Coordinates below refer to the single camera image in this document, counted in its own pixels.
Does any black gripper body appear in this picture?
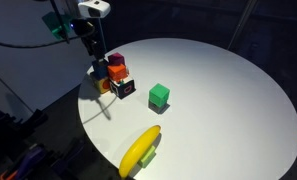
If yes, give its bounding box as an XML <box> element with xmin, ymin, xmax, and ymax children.
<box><xmin>71</xmin><ymin>19</ymin><xmax>103</xmax><ymax>55</ymax></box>

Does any blue cube block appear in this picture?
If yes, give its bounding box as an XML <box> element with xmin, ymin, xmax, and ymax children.
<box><xmin>92</xmin><ymin>59</ymin><xmax>108</xmax><ymax>79</ymax></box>

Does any purple cube block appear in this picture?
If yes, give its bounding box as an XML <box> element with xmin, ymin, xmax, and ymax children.
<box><xmin>108</xmin><ymin>52</ymin><xmax>125</xmax><ymax>65</ymax></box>

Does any orange cube block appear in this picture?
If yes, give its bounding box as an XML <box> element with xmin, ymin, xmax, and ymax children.
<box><xmin>108</xmin><ymin>64</ymin><xmax>128</xmax><ymax>81</ymax></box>

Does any green cube block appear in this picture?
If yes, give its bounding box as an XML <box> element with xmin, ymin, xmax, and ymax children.
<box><xmin>149</xmin><ymin>83</ymin><xmax>170</xmax><ymax>107</ymax></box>

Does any light green flat block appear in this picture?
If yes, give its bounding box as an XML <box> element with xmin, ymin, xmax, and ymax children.
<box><xmin>138</xmin><ymin>145</ymin><xmax>156</xmax><ymax>168</ymax></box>

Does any black patterned cube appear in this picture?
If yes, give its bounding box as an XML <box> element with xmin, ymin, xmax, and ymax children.
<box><xmin>110</xmin><ymin>76</ymin><xmax>135</xmax><ymax>99</ymax></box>

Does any yellow toy banana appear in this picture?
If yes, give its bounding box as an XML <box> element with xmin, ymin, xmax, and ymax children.
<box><xmin>119</xmin><ymin>125</ymin><xmax>161</xmax><ymax>178</ymax></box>

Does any purple orange clamp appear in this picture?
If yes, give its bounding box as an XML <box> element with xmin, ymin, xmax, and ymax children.
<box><xmin>0</xmin><ymin>146</ymin><xmax>46</xmax><ymax>180</ymax></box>

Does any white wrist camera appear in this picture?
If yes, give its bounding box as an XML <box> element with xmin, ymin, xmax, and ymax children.
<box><xmin>78</xmin><ymin>0</ymin><xmax>111</xmax><ymax>18</ymax></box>

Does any green cable connector mount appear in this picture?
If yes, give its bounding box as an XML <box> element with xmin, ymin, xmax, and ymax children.
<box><xmin>42</xmin><ymin>12</ymin><xmax>70</xmax><ymax>39</ymax></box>

